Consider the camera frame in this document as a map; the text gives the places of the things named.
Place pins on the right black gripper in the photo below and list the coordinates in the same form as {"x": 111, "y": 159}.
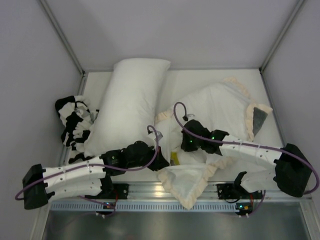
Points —
{"x": 186, "y": 129}

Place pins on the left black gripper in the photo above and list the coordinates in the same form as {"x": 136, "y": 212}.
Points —
{"x": 158, "y": 161}

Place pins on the plain white pillow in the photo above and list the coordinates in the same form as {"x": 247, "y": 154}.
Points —
{"x": 128, "y": 105}

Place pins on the grey cream frilled pillowcase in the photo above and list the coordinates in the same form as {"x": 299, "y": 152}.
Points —
{"x": 226, "y": 105}

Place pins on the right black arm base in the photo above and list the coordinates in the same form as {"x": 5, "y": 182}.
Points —
{"x": 230, "y": 192}

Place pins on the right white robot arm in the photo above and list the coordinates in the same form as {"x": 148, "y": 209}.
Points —
{"x": 284, "y": 167}

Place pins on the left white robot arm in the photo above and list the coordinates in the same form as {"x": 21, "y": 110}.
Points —
{"x": 90, "y": 179}

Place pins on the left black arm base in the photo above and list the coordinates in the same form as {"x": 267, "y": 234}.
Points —
{"x": 119, "y": 190}

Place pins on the black white patterned cloth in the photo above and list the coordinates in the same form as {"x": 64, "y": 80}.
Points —
{"x": 77, "y": 117}

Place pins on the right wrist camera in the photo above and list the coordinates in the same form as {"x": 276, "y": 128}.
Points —
{"x": 189, "y": 117}

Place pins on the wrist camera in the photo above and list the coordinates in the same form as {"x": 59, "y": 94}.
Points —
{"x": 189, "y": 117}
{"x": 155, "y": 137}

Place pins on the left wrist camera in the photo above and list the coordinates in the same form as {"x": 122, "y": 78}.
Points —
{"x": 155, "y": 137}

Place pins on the aluminium mounting rail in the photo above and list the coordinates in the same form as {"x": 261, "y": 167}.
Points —
{"x": 137, "y": 191}

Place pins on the left aluminium corner post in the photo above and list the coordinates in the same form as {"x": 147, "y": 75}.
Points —
{"x": 61, "y": 35}

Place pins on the aluminium corner post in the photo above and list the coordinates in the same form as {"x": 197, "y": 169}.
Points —
{"x": 289, "y": 21}
{"x": 61, "y": 35}

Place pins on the slotted grey cable duct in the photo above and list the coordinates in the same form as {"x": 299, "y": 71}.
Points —
{"x": 149, "y": 206}

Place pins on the right aluminium corner post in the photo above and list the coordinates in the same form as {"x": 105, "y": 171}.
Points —
{"x": 289, "y": 21}

